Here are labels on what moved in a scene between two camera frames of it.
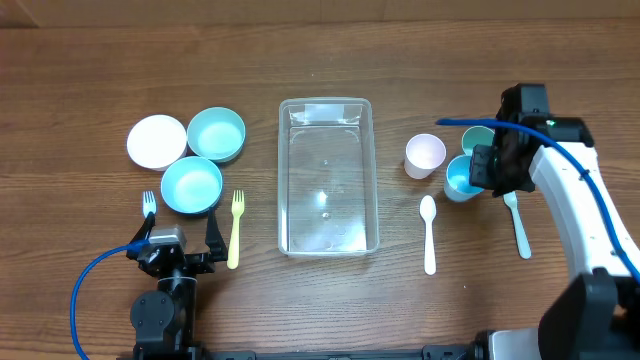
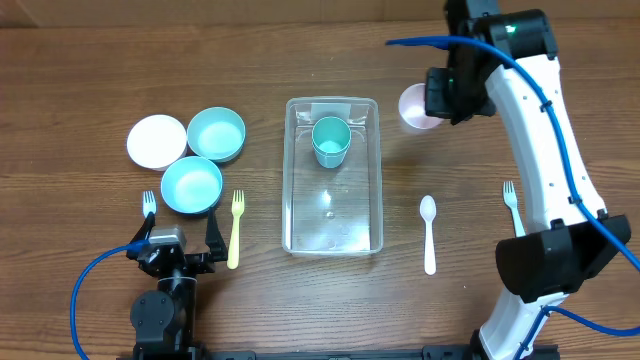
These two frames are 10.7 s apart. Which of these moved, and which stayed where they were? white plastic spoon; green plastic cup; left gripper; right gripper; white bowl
Moved: green plastic cup; right gripper
Stayed: white plastic spoon; left gripper; white bowl
